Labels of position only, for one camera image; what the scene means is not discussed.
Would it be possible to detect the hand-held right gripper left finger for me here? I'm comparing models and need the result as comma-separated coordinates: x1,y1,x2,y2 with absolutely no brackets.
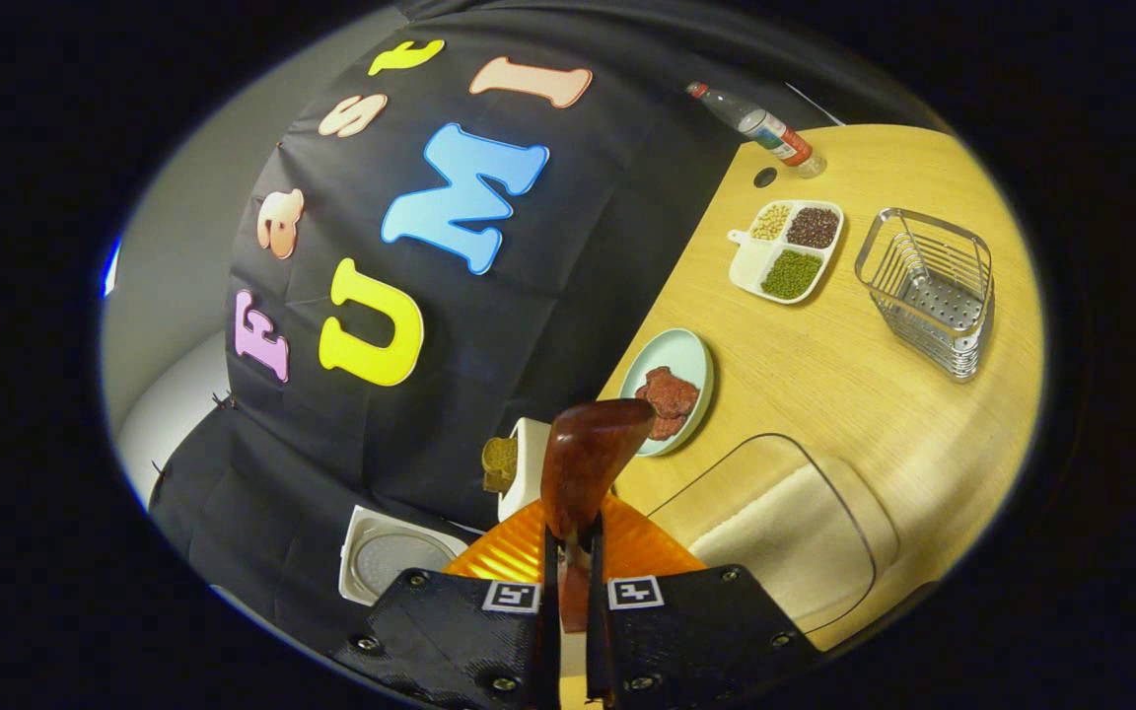
331,513,561,709

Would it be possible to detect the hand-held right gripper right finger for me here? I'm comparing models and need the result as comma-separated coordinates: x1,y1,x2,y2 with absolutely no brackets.
583,493,825,709

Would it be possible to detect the brown wooden spoon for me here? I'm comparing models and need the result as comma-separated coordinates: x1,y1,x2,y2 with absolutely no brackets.
540,398,658,634

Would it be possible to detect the white rice cooker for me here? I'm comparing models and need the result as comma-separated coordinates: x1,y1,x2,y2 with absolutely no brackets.
339,505,470,605

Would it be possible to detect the metal wire chopstick holder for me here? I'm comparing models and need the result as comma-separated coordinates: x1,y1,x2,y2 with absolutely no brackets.
854,207,996,383

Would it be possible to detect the white toaster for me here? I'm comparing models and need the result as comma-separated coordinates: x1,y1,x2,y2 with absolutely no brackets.
497,417,554,524

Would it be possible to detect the brown bread slice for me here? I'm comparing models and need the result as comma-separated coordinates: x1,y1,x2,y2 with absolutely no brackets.
481,437,520,494

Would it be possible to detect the clear plastic container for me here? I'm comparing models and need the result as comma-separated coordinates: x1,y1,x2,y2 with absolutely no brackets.
647,432,901,637

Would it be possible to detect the pale green plate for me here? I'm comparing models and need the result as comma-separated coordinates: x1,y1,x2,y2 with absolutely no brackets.
619,328,715,458

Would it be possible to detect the black backdrop cloth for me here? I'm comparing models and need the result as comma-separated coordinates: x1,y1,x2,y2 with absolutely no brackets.
149,5,924,652

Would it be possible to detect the white divided grain dish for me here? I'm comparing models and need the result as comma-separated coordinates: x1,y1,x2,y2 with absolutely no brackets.
728,200,845,305

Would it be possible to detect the clear plastic bottle red label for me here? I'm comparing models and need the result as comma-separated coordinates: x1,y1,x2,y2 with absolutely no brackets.
686,81,827,179

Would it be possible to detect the thin white rod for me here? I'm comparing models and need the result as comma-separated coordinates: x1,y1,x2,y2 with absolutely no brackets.
785,82,850,127

